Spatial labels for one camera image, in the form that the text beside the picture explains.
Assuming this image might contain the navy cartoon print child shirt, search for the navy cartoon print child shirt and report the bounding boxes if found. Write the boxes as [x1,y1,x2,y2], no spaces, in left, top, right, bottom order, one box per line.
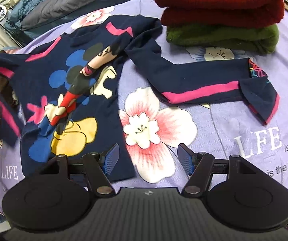
[0,15,279,183]

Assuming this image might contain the purple floral bed sheet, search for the purple floral bed sheet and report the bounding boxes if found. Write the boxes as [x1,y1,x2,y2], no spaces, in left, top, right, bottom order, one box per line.
[0,0,288,213]

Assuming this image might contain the green folded fleece garment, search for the green folded fleece garment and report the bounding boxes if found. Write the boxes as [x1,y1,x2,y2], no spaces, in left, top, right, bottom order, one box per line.
[166,24,279,55]

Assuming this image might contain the teal blue blanket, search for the teal blue blanket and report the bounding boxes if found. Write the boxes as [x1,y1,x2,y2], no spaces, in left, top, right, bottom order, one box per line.
[4,0,45,32]

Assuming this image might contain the red knitted folded sweater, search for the red knitted folded sweater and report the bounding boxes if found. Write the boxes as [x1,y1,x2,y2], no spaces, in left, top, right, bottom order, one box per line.
[154,0,284,28]

